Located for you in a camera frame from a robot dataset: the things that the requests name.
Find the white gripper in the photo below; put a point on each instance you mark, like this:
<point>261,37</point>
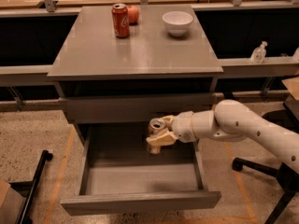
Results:
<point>182,126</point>

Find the gold orange soda can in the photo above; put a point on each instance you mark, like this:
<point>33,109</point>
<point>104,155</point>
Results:
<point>155,126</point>

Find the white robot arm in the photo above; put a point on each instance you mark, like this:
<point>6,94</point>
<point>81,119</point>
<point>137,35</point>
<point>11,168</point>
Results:
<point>227,121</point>

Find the closed grey top drawer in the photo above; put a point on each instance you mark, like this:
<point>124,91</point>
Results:
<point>132,108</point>

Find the open grey middle drawer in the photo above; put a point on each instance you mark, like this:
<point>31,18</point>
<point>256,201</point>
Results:
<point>119,175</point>

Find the grey drawer cabinet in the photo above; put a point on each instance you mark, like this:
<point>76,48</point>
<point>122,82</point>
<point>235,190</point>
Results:
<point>148,49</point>

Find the red cola can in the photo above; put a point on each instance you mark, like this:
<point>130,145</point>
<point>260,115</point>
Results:
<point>120,20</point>

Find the white ceramic bowl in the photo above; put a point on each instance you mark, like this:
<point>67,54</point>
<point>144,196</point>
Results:
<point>177,23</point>

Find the clear sanitizer pump bottle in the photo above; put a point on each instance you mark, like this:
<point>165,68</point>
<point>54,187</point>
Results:
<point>259,53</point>

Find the red apple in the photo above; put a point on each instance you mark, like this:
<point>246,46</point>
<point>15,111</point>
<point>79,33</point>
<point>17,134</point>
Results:
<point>133,14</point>

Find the brown cardboard box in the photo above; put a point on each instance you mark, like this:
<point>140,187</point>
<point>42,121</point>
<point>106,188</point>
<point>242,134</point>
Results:
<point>10,203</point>

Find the grey metal rail shelf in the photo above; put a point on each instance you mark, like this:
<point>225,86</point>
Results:
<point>42,75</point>

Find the black cart frame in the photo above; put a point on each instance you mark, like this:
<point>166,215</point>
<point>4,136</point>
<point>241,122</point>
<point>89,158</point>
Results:
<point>27,189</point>

